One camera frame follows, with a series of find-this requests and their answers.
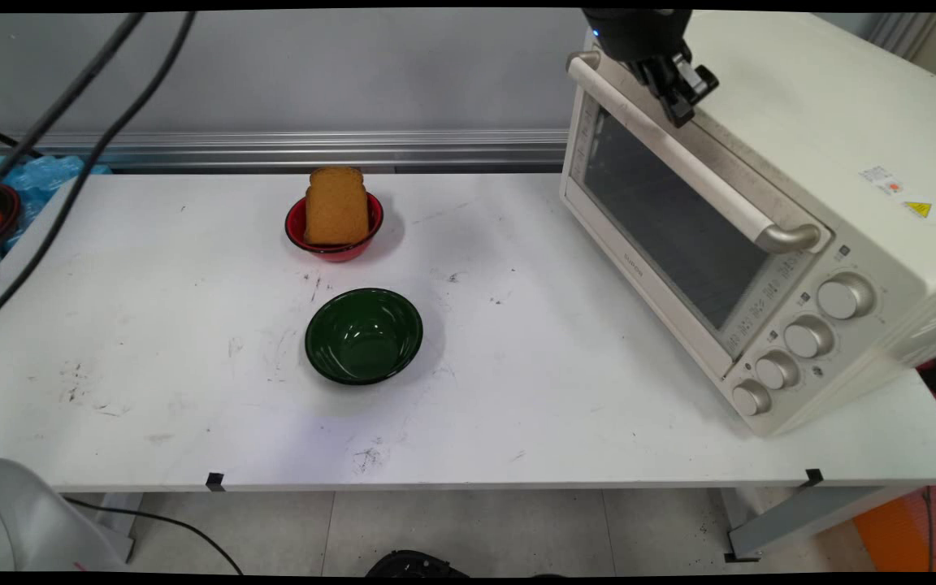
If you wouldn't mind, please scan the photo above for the aluminium rail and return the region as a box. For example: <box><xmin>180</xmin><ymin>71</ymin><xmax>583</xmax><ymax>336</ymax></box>
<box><xmin>0</xmin><ymin>128</ymin><xmax>570</xmax><ymax>173</ymax></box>

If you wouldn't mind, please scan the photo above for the silver oven knob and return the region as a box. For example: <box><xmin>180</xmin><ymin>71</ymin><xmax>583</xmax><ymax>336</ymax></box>
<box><xmin>755</xmin><ymin>351</ymin><xmax>801</xmax><ymax>391</ymax></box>
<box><xmin>783</xmin><ymin>316</ymin><xmax>836</xmax><ymax>360</ymax></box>
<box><xmin>817</xmin><ymin>274</ymin><xmax>877</xmax><ymax>321</ymax></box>
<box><xmin>731</xmin><ymin>379</ymin><xmax>773</xmax><ymax>418</ymax></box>

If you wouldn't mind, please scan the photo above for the orange red box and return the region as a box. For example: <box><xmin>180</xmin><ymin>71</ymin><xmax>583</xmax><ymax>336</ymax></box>
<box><xmin>851</xmin><ymin>479</ymin><xmax>936</xmax><ymax>573</ymax></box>

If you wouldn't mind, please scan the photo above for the white label sticker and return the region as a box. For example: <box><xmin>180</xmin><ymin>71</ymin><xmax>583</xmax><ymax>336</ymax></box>
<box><xmin>860</xmin><ymin>166</ymin><xmax>904</xmax><ymax>196</ymax></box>

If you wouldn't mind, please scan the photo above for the blue plastic bag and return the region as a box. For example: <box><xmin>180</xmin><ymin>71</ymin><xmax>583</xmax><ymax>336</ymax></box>
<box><xmin>0</xmin><ymin>154</ymin><xmax>111</xmax><ymax>254</ymax></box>

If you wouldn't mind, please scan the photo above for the brown toast bread slice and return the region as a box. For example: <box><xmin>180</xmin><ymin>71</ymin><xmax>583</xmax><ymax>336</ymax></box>
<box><xmin>304</xmin><ymin>167</ymin><xmax>371</xmax><ymax>246</ymax></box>

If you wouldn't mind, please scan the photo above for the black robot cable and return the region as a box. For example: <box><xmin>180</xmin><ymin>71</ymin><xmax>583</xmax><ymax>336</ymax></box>
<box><xmin>0</xmin><ymin>10</ymin><xmax>197</xmax><ymax>338</ymax></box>
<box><xmin>0</xmin><ymin>10</ymin><xmax>145</xmax><ymax>208</ymax></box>

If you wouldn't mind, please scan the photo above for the oven glass door with handle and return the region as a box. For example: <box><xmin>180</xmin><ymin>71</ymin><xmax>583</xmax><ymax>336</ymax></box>
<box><xmin>559</xmin><ymin>50</ymin><xmax>834</xmax><ymax>383</ymax></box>

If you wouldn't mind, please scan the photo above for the white table leg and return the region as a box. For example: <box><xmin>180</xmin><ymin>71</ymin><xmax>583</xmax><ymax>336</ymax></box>
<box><xmin>94</xmin><ymin>492</ymin><xmax>144</xmax><ymax>561</ymax></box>

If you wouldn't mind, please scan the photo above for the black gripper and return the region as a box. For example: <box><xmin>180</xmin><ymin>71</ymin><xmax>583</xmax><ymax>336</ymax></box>
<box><xmin>582</xmin><ymin>10</ymin><xmax>719</xmax><ymax>128</ymax></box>

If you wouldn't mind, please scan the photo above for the grey table leg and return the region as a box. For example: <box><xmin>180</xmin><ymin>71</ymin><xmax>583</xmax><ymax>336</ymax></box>
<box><xmin>724</xmin><ymin>486</ymin><xmax>924</xmax><ymax>563</ymax></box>

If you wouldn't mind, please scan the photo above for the red bowl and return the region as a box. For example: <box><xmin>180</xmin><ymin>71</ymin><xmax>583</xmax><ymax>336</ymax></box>
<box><xmin>285</xmin><ymin>192</ymin><xmax>384</xmax><ymax>262</ymax></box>

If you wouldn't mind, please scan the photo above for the black floor cable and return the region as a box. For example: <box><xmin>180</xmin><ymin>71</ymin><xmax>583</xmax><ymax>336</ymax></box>
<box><xmin>62</xmin><ymin>496</ymin><xmax>245</xmax><ymax>576</ymax></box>

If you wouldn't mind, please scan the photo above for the cream toaster oven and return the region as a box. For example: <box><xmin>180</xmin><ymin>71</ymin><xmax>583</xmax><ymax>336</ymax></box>
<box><xmin>559</xmin><ymin>10</ymin><xmax>936</xmax><ymax>438</ymax></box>

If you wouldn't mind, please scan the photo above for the dark green bowl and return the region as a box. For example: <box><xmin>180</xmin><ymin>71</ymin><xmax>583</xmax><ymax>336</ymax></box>
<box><xmin>305</xmin><ymin>288</ymin><xmax>424</xmax><ymax>386</ymax></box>

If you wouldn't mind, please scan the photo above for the black object on floor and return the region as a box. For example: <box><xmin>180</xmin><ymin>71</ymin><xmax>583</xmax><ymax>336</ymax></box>
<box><xmin>365</xmin><ymin>550</ymin><xmax>469</xmax><ymax>578</ymax></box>

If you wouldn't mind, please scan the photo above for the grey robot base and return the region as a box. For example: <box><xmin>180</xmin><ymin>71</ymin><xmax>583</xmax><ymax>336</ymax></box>
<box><xmin>0</xmin><ymin>457</ymin><xmax>132</xmax><ymax>572</ymax></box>

